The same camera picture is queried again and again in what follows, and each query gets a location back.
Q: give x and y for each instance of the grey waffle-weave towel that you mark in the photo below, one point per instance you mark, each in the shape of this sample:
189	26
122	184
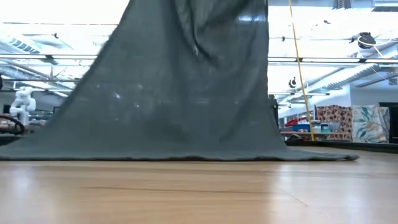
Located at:
171	109

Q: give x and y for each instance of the blue plastic bin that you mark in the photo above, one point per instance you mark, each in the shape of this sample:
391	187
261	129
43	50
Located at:
301	127

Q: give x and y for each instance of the brown floral fabric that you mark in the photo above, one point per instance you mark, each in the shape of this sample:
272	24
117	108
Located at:
334	121

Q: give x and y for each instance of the teal leaf-print fabric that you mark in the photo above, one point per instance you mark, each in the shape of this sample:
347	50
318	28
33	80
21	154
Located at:
370	124

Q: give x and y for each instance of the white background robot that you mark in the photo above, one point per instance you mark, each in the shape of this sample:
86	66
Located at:
23	102

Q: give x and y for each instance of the black aluminium table frame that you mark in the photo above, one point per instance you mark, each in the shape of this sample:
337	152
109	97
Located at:
342	145

